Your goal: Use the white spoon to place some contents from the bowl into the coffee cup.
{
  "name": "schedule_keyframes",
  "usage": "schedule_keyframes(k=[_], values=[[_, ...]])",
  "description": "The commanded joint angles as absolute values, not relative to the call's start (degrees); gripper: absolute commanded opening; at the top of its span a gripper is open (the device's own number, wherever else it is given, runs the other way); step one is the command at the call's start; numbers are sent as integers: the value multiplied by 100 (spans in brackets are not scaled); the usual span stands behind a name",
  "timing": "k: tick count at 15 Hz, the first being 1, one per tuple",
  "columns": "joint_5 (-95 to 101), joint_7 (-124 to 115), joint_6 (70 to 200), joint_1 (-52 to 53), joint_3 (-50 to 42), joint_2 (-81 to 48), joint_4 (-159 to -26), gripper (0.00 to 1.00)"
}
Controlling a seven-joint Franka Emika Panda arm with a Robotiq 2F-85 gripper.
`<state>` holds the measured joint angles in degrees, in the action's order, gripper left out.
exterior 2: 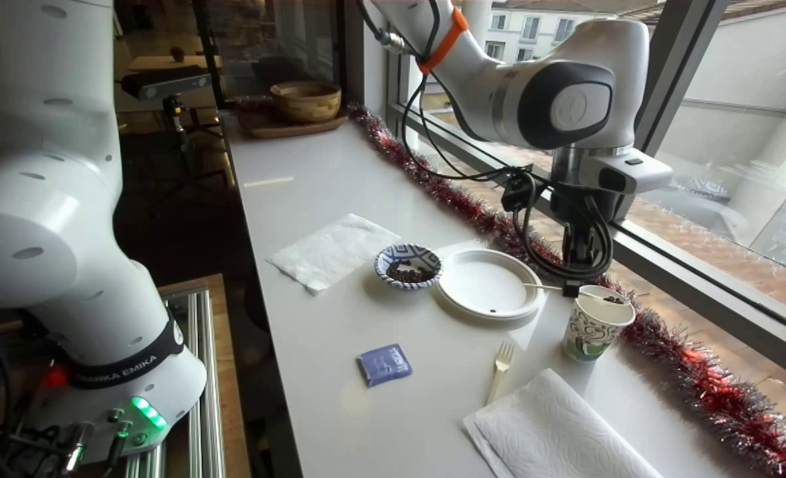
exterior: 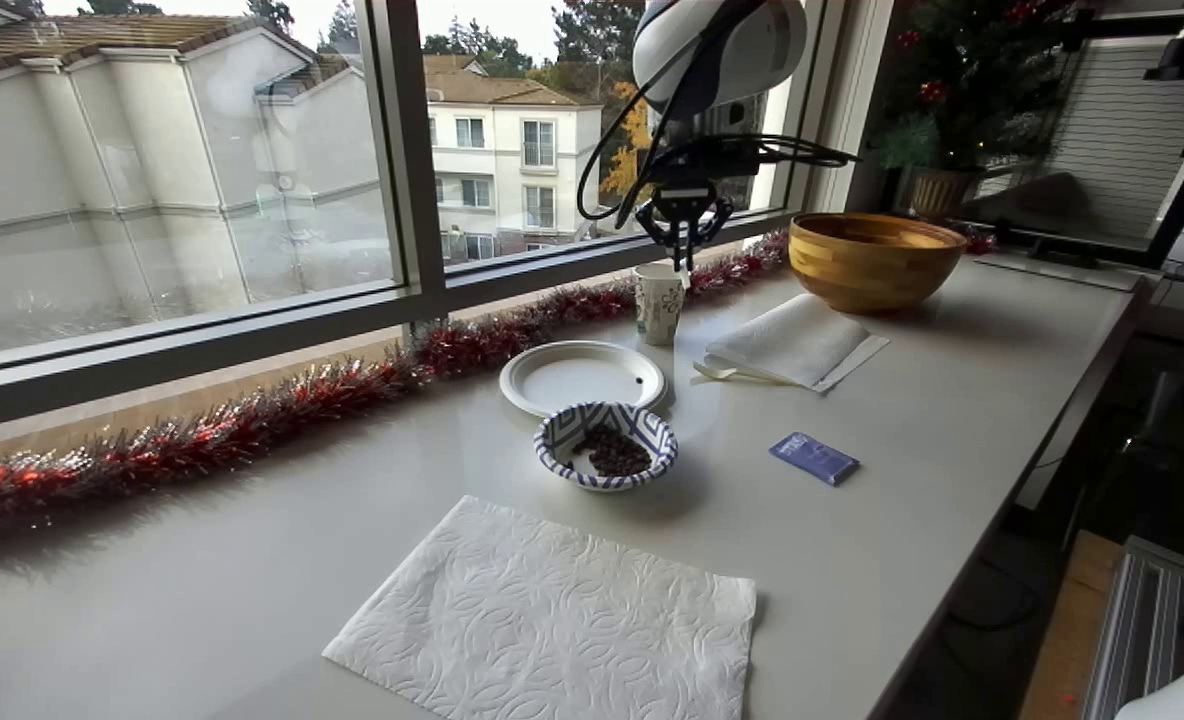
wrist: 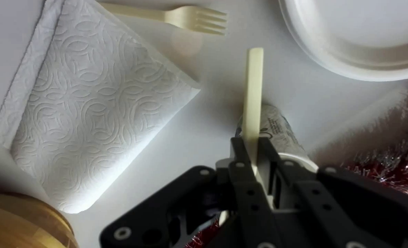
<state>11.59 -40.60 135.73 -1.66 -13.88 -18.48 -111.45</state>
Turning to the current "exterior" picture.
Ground dark coffee beans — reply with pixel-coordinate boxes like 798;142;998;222
567;426;655;484

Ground white paper plate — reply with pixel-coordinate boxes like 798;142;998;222
495;335;670;426

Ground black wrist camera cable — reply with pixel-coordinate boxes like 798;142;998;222
749;133;862;172

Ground folded white paper napkin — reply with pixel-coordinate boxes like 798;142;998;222
690;293;890;401

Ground grey slatted panel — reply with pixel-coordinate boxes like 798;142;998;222
988;27;1184;260

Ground blue Stash tea packet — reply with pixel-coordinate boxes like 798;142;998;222
767;427;862;492

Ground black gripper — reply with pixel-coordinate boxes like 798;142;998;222
632;138;762;278

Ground white paper coffee cup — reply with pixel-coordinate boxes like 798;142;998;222
632;260;690;353

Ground white building outside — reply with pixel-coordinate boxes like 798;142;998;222
420;51;625;265

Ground red tinsel garland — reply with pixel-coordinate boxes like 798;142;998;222
0;233;794;554

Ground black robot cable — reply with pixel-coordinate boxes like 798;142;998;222
610;37;716;233
573;51;667;227

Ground beige building outside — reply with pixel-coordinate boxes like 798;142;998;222
0;7;403;365

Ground wooden bowl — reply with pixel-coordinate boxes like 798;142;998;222
782;211;970;319

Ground metal rack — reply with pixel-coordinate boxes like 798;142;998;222
1076;532;1184;720

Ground blue patterned paper bowl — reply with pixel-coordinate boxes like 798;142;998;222
530;401;685;500

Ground large unfolded white paper napkin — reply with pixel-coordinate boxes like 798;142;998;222
320;492;760;720

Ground small decorated Christmas tree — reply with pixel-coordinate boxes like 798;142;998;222
869;0;1102;184

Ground woven tree pot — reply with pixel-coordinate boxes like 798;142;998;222
901;165;990;225

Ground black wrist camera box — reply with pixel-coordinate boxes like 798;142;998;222
694;127;789;176

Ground white plastic fork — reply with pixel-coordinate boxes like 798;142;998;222
690;353;773;392

